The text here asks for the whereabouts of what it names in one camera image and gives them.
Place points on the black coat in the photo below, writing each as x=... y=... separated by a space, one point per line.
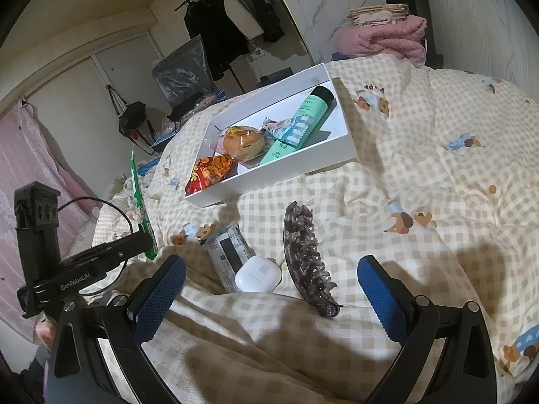
x=214 y=33

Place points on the green bottle with black cap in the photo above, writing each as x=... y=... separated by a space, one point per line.
x=313 y=111

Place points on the green white striped packet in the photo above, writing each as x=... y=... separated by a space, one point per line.
x=294 y=132

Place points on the green snack packet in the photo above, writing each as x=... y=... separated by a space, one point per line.
x=141 y=202

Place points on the person's left hand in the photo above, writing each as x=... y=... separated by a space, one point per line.
x=45 y=333

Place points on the black hanging garment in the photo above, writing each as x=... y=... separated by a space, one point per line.
x=263 y=12

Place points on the checked bear print blanket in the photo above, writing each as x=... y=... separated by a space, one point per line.
x=421 y=176

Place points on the clear plastic cover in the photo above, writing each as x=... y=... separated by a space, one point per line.
x=185 y=71

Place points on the black hanging bag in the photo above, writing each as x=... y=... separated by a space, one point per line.
x=132 y=120

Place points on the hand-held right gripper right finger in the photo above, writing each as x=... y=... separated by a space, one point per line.
x=381 y=303

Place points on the bread bun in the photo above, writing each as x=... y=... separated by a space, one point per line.
x=243 y=143

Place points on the white earbuds case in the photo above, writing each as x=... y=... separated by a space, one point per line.
x=257 y=274

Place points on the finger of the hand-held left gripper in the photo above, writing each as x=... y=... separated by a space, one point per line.
x=122 y=249

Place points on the red orange snack packet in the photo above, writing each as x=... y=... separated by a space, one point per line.
x=208 y=172

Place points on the white hanging garment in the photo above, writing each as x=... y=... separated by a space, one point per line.
x=242 y=12

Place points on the grey white packet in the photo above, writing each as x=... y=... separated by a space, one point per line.
x=225 y=252

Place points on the pink fluffy blanket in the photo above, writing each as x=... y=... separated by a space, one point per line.
x=379 y=38

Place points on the white shallow box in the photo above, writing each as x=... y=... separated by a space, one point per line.
x=332 y=134

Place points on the pink curtain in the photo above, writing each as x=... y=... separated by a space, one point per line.
x=33 y=168

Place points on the grey hair claw clip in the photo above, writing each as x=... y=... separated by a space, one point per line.
x=305 y=256

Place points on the blue low table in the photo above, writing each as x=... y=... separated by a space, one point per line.
x=162 y=141

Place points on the clothes rack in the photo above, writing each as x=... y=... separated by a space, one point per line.
x=236 y=71

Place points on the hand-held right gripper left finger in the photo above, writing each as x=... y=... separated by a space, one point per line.
x=162 y=298

